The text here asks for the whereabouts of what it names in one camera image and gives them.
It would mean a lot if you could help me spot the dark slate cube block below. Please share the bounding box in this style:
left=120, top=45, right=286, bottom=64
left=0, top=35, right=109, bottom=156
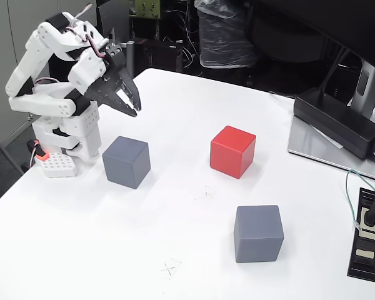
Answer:
left=102, top=136, right=151, bottom=190

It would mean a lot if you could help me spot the grey cube block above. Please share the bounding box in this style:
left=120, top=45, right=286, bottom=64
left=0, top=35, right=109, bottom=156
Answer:
left=233, top=204, right=284, bottom=264

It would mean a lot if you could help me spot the black equipment box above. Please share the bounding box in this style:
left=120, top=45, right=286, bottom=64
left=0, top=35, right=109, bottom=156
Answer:
left=134, top=37, right=184, bottom=74

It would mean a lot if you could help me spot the green panel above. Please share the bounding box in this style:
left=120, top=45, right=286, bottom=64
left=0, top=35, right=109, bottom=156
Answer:
left=134, top=0, right=161, bottom=19

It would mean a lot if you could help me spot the white perforated clamp block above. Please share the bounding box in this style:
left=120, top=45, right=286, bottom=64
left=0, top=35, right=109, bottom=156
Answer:
left=34, top=152, right=79, bottom=179

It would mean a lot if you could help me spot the red cube block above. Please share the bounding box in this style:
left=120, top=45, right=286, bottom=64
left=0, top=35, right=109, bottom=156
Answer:
left=209, top=125, right=257, bottom=179

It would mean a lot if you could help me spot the small clear tape mark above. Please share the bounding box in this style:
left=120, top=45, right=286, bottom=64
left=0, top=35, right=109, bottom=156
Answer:
left=195, top=185, right=218, bottom=201

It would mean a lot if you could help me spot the clear tape with X mark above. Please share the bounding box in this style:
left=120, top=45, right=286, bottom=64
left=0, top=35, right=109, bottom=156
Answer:
left=156, top=257, right=183, bottom=281

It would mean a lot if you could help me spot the silver monitor stand base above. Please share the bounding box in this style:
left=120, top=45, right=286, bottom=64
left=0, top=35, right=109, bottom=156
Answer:
left=287, top=115, right=375, bottom=184

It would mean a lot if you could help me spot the large black monitor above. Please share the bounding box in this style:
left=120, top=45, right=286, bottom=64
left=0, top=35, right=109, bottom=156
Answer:
left=252, top=0, right=375, bottom=74

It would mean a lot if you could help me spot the black power adapter brick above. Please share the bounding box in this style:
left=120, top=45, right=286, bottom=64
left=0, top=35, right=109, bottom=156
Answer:
left=292, top=87, right=375, bottom=160

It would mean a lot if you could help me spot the silver monitor stand neck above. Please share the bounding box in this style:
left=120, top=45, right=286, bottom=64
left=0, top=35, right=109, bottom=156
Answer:
left=346, top=59, right=375, bottom=118

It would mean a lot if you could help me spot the black table outlet strip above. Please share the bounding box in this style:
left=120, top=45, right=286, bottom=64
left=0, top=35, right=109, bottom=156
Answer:
left=346, top=187, right=375, bottom=282

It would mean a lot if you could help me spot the silver metal post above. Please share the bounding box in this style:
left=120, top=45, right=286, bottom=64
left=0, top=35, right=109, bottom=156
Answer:
left=121, top=39, right=137, bottom=83

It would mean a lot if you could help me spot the orange cable clip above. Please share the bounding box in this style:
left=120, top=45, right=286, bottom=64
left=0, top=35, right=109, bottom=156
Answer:
left=26, top=139, right=49, bottom=162

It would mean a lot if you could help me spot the thin green cable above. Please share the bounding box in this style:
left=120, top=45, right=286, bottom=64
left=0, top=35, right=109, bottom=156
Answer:
left=344, top=169, right=375, bottom=232

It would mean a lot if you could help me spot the black plug with cable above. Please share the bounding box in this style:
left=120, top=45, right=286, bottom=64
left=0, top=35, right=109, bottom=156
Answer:
left=362, top=189, right=375, bottom=228

